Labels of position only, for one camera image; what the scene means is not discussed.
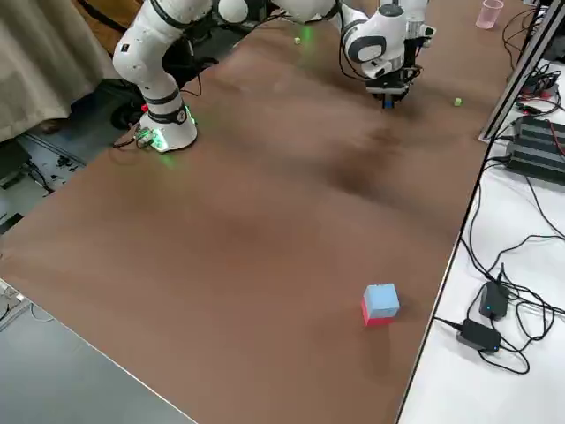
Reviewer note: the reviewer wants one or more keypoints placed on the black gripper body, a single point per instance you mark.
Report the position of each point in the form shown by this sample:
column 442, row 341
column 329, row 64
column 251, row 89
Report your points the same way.
column 390, row 86

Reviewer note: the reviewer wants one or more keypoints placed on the small blue magnetic cube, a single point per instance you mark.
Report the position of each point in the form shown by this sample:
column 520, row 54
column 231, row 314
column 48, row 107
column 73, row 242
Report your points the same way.
column 389, row 105

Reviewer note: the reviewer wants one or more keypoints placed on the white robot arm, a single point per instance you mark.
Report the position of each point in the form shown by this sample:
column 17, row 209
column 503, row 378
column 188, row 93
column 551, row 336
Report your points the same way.
column 145, row 57

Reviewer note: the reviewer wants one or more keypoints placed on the large light blue cube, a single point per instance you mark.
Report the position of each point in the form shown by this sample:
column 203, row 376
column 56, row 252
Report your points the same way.
column 381, row 300

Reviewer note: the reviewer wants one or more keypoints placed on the large red cube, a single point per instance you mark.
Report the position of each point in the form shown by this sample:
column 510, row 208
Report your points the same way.
column 379, row 321

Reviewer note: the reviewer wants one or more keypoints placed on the pink mesh cup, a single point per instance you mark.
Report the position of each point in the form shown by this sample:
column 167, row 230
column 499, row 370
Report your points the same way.
column 490, row 17

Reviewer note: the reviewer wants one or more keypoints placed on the black ribbed power supply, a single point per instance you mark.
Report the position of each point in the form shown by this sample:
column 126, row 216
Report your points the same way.
column 540, row 130
column 536, row 161

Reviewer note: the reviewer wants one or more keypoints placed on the black power adapter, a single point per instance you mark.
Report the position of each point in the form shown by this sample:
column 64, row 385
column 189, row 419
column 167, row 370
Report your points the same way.
column 492, row 305
column 479, row 335

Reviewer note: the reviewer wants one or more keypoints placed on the beige curtain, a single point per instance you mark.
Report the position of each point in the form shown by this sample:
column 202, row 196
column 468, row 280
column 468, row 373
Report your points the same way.
column 39, row 66

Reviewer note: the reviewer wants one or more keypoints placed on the aluminium camera post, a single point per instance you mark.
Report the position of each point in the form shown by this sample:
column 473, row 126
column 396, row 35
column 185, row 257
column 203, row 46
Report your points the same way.
column 509, row 84

